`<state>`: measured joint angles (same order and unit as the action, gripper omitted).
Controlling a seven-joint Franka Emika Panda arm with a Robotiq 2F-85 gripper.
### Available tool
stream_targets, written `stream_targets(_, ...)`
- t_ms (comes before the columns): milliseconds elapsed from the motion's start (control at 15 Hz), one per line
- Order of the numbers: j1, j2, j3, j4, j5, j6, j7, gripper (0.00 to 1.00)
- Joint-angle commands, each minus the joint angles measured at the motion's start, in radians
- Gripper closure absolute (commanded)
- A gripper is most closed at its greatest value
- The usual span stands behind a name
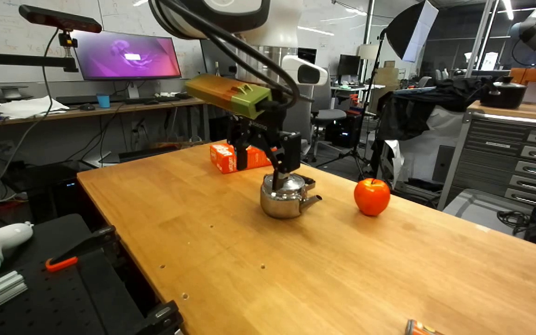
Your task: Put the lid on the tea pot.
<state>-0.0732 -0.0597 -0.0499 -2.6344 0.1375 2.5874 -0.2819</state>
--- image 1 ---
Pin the orange cracker box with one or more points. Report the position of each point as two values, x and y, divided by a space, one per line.
224 158

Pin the wood and green camera box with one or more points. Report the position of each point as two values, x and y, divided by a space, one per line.
232 93

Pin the black bar camera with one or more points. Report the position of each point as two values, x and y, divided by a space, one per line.
57 17

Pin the small orange yellow can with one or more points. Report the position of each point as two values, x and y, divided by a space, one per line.
420 328

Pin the black cooking pot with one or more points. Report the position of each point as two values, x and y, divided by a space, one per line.
503 95

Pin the black cloth pile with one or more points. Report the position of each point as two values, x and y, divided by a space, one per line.
418 104

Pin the grey drawer cabinet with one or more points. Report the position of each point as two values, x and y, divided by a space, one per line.
498 155

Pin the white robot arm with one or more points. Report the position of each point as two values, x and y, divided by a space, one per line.
280 24

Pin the black perforated side table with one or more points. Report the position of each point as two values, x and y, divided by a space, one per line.
64 304

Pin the monitor with purple screen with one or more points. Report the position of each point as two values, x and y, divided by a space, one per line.
126 58

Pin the silver tea pot lid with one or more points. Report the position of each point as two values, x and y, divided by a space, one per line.
297 184

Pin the black clamp mount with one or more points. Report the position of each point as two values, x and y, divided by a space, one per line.
163 318

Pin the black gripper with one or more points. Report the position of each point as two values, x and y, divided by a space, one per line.
261 127

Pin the orange round fruit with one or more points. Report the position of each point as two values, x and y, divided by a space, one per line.
373 197

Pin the blue cup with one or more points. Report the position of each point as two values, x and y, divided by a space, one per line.
103 101

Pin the silver metal tea pot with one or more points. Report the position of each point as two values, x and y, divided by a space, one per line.
284 205

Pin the black softbox light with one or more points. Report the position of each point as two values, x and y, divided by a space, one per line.
414 30

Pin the long wooden desk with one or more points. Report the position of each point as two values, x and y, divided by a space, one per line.
126 106

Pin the white papers pile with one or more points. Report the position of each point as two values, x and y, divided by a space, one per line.
27 106

